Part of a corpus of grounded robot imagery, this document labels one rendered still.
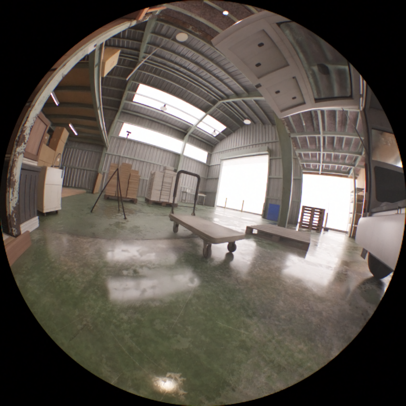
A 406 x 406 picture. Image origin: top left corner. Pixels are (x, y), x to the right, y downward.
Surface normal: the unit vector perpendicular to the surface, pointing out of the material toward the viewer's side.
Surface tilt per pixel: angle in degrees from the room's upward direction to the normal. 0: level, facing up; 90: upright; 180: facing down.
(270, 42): 166
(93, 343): 0
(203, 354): 0
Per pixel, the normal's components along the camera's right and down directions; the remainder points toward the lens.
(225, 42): -0.01, 0.99
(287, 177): -0.77, -0.11
